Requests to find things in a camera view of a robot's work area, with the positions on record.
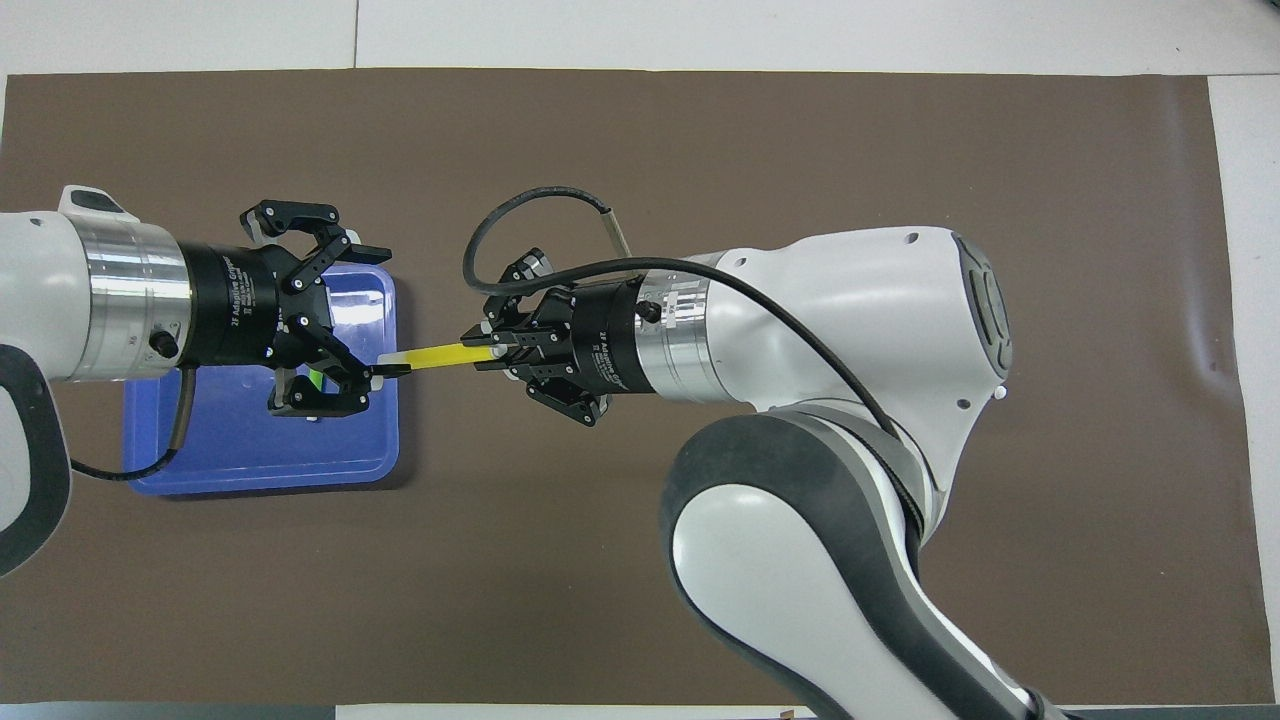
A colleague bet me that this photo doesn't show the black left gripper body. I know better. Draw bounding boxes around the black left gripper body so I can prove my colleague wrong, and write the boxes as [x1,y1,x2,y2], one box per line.
[180,242,301,366]

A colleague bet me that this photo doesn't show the blue plastic tray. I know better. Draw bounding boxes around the blue plastic tray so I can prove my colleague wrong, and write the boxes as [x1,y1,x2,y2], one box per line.
[122,263,400,497]

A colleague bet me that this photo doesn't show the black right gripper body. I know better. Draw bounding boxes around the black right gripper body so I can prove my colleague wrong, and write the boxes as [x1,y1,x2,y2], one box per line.
[548,280,656,396]

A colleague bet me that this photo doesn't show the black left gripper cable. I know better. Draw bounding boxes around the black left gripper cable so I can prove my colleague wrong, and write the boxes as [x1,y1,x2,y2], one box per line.
[70,365,199,483]

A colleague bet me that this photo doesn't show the brown table mat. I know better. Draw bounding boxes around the brown table mat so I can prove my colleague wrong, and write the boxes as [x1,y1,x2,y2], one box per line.
[0,68,1276,706]

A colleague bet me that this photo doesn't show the yellow pen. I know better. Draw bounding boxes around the yellow pen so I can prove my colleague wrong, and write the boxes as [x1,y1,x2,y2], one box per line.
[376,340,509,373]

